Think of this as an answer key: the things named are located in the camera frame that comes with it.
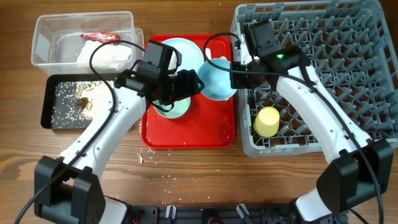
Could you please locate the green bowl with leftovers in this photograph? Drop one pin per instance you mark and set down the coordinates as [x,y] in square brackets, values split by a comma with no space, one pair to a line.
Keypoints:
[173,111]

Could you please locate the grey dishwasher rack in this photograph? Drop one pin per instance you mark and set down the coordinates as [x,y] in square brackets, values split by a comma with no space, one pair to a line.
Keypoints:
[349,44]

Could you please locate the clear plastic bin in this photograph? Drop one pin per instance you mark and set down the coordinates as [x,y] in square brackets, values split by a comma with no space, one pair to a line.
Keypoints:
[59,48]

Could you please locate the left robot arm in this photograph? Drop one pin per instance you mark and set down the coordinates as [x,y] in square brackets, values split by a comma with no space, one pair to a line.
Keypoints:
[67,189]

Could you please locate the food leftovers in tray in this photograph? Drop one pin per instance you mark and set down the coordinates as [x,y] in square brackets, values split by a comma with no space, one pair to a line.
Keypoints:
[81,101]

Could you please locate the red serving tray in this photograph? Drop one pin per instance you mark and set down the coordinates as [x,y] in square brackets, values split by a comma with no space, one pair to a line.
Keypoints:
[206,124]

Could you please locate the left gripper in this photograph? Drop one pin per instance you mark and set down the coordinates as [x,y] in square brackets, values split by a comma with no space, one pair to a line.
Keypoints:
[189,79]

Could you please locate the white plastic fork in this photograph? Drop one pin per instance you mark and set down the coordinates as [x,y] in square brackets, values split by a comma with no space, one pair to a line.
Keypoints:
[207,54]

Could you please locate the light blue plate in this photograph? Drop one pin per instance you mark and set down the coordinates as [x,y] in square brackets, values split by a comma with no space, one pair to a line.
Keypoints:
[192,57]

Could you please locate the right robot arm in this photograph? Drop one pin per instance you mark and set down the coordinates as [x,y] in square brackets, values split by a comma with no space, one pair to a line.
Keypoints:
[358,166]

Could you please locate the red ketchup sachet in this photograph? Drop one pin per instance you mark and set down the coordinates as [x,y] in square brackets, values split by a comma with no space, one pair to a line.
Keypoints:
[102,37]

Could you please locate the black plastic tray bin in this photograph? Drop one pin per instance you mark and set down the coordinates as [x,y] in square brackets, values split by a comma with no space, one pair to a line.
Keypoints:
[49,98]

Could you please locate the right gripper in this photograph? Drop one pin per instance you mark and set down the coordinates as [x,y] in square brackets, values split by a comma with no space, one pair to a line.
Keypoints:
[237,83]

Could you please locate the white napkin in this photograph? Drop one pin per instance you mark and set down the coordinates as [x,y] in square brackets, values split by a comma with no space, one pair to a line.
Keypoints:
[109,52]

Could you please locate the yellow plastic cup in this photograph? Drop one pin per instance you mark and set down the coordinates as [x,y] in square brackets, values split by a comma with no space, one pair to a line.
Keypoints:
[266,123]

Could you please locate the light blue bowl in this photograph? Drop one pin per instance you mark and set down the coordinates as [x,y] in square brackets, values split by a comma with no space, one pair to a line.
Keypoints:
[217,83]

